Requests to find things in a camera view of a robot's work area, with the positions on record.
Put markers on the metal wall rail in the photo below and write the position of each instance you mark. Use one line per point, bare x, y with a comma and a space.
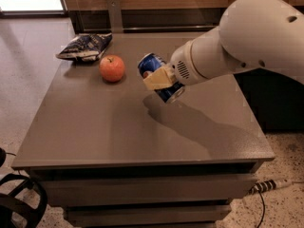
151, 29

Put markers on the dark blue chip bag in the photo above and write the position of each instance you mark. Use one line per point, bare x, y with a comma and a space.
87, 47

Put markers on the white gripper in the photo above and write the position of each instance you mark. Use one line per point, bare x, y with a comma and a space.
182, 65

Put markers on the red apple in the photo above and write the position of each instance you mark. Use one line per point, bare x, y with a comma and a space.
112, 68

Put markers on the grey drawer cabinet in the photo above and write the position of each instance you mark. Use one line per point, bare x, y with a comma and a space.
117, 156

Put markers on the blue pepsi can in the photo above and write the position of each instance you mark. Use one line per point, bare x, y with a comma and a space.
149, 63

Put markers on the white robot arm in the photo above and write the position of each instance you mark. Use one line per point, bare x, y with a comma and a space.
251, 34

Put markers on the left metal bracket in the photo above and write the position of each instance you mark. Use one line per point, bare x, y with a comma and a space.
115, 16

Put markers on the striped cable connector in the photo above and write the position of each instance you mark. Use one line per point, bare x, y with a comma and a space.
268, 185

